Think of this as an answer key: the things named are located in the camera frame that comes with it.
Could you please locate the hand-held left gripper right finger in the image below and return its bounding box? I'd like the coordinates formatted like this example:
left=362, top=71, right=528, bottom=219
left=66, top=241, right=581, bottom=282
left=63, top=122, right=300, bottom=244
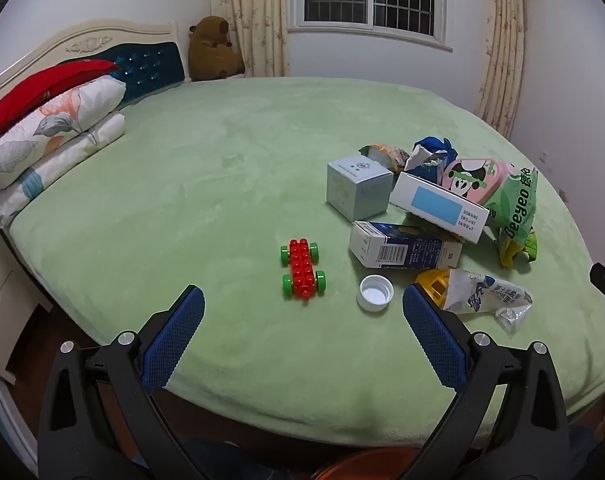
left=383, top=284, right=571, bottom=480

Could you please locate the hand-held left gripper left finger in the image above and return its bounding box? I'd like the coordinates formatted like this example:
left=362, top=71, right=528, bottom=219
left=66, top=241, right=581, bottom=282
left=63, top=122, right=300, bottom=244
left=37, top=285, right=218, bottom=480

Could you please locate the pale blue cube box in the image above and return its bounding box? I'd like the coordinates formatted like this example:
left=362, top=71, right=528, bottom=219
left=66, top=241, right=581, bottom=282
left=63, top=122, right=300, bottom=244
left=327, top=155, right=394, bottom=221

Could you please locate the yellow plastic toy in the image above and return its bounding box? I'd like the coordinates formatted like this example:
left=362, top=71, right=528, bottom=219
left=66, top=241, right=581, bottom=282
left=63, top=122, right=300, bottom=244
left=415, top=269, right=452, bottom=309

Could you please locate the crumpled white plastic wrapper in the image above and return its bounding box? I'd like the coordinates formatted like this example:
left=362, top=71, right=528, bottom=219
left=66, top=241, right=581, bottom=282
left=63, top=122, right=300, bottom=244
left=440, top=267, right=533, bottom=336

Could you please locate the white bottle cap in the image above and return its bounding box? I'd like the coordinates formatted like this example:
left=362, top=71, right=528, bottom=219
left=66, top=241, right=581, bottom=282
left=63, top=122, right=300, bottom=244
left=357, top=275, right=394, bottom=312

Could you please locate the dark blue rectangular carton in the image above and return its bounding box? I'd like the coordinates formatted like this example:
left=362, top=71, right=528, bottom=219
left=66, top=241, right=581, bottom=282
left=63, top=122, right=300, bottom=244
left=349, top=221, right=463, bottom=270

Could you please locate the green plastic bag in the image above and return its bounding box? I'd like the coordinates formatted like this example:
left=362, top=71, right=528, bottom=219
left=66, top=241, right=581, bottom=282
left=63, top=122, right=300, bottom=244
left=483, top=166, right=539, bottom=268

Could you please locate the white box with blue label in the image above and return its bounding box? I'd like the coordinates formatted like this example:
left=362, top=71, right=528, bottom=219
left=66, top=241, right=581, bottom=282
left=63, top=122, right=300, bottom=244
left=389, top=171, right=491, bottom=245

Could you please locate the red toy block car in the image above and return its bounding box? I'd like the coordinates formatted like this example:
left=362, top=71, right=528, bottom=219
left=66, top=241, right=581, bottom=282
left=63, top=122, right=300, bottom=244
left=280, top=239, right=327, bottom=301

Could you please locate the orange bin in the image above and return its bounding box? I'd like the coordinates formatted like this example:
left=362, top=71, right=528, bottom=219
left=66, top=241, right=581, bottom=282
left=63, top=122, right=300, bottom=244
left=310, top=447, right=421, bottom=480

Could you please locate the pink panda tissue pack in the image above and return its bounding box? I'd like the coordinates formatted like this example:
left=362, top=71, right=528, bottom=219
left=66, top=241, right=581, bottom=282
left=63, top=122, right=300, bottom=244
left=441, top=157, right=508, bottom=206

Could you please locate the torn blue foil-lined carton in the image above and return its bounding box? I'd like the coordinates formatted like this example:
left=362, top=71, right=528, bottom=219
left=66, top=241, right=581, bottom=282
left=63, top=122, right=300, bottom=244
left=404, top=144, right=447, bottom=183

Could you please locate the cream nightstand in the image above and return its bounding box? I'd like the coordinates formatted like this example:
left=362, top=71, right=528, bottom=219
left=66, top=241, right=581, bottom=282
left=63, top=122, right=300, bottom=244
left=0, top=237, right=54, bottom=386

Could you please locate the orange foil pouch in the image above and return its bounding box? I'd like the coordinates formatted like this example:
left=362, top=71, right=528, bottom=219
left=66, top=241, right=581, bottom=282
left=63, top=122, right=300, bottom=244
left=359, top=144, right=412, bottom=172

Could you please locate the blue cloth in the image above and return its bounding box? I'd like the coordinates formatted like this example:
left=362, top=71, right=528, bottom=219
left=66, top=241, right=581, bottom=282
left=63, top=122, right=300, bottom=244
left=415, top=136, right=458, bottom=167

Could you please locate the folded floral quilt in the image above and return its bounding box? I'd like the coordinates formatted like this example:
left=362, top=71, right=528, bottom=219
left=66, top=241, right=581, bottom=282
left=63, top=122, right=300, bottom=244
left=0, top=112, right=126, bottom=231

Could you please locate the floral pillow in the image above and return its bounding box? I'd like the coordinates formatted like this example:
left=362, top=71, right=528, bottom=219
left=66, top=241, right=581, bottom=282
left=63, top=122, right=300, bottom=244
left=0, top=77, right=126, bottom=191

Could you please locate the floral beige curtain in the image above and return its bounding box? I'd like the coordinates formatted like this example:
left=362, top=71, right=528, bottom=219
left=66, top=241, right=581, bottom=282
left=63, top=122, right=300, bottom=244
left=475, top=0, right=529, bottom=140
left=210, top=0, right=291, bottom=78

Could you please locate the cream bed headboard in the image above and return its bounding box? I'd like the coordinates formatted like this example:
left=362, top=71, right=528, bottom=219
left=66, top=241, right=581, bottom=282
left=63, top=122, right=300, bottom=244
left=0, top=20, right=192, bottom=108

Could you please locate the red pillow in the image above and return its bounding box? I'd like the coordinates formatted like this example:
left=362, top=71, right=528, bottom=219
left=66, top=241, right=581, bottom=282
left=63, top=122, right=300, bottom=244
left=0, top=59, right=122, bottom=153

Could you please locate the brown teddy bear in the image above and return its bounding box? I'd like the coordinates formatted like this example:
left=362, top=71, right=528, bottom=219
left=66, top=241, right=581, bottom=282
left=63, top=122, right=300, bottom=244
left=188, top=16, right=246, bottom=82

